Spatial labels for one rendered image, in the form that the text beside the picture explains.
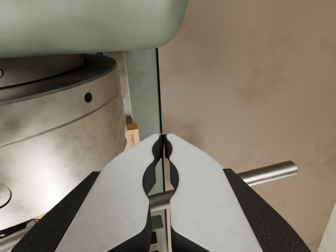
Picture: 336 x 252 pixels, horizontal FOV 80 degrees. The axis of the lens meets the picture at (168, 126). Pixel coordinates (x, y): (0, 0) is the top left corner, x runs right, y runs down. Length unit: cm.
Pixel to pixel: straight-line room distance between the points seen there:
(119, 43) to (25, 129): 11
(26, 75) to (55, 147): 8
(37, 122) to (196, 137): 157
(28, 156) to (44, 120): 4
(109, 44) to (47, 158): 13
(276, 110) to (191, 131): 78
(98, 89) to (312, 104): 209
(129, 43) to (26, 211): 19
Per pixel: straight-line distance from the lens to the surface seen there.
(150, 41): 17
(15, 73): 25
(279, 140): 220
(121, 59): 53
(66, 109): 22
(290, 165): 18
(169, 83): 148
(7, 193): 24
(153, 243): 79
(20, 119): 21
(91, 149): 25
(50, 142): 22
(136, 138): 57
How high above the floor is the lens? 139
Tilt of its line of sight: 60 degrees down
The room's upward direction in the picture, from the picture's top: 156 degrees clockwise
